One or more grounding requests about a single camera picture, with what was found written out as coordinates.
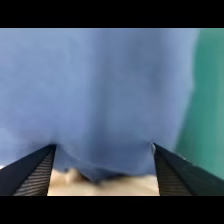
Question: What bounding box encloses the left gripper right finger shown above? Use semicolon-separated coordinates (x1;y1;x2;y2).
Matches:
152;142;224;197

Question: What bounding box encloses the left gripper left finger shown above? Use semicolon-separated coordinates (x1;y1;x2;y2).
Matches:
0;143;57;197

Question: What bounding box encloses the blue shirt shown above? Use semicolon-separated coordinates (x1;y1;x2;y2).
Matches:
0;27;202;184

